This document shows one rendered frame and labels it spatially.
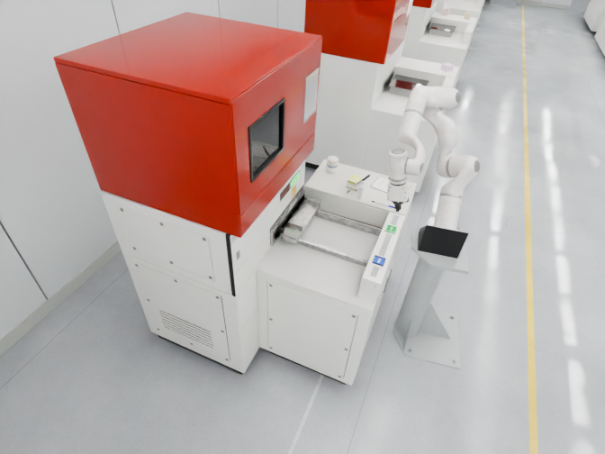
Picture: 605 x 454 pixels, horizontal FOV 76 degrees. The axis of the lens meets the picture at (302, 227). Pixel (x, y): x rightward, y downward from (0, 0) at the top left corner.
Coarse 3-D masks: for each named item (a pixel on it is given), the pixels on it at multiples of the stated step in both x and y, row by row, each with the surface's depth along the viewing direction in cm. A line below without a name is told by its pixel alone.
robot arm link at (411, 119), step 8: (408, 112) 185; (416, 112) 184; (408, 120) 184; (416, 120) 184; (400, 128) 186; (408, 128) 183; (416, 128) 184; (400, 136) 185; (408, 136) 182; (416, 136) 182; (408, 144) 187; (416, 144) 179; (416, 152) 179; (424, 152) 179; (408, 160) 179; (416, 160) 177; (424, 160) 180; (408, 168) 179; (416, 168) 177
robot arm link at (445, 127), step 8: (424, 112) 203; (432, 112) 202; (440, 112) 206; (432, 120) 203; (440, 120) 202; (448, 120) 202; (440, 128) 203; (448, 128) 201; (440, 136) 205; (448, 136) 203; (456, 136) 205; (440, 144) 209; (448, 144) 206; (440, 152) 212; (448, 152) 211; (440, 160) 215; (448, 160) 214; (440, 168) 217; (448, 176) 217
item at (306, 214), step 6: (306, 204) 235; (312, 204) 235; (306, 210) 231; (312, 210) 231; (300, 216) 226; (306, 216) 227; (312, 216) 229; (306, 222) 222; (300, 234) 215; (288, 240) 213; (294, 240) 211
